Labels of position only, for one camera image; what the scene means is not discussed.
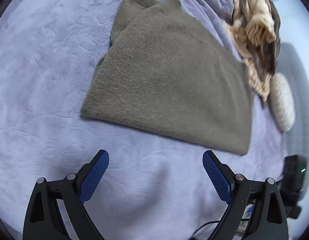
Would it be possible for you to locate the grey padded headboard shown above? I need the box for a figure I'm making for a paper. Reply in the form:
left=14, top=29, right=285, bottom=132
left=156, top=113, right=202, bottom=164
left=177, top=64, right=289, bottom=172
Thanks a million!
left=276, top=43, right=309, bottom=160

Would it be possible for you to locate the brown knit sweater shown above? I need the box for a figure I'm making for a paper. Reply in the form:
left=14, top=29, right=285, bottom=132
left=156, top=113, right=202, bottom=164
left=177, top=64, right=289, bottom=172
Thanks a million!
left=81, top=0, right=253, bottom=155

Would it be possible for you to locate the cream striped fleece garment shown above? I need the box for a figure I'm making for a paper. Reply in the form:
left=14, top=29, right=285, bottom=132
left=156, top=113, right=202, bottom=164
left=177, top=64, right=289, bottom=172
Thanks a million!
left=223, top=0, right=281, bottom=103

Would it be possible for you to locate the white round pleated cushion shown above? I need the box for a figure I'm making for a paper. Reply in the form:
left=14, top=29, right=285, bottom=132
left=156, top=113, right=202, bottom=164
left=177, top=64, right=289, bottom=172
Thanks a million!
left=269, top=73, right=295, bottom=132

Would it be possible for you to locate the lavender embossed bed blanket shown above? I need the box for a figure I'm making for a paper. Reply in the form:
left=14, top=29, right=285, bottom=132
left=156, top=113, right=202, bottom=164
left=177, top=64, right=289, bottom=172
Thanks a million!
left=0, top=0, right=293, bottom=240

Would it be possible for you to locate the black device with green light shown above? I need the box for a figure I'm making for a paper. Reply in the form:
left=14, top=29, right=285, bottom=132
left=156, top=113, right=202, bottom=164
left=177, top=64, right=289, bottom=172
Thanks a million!
left=278, top=155, right=307, bottom=219

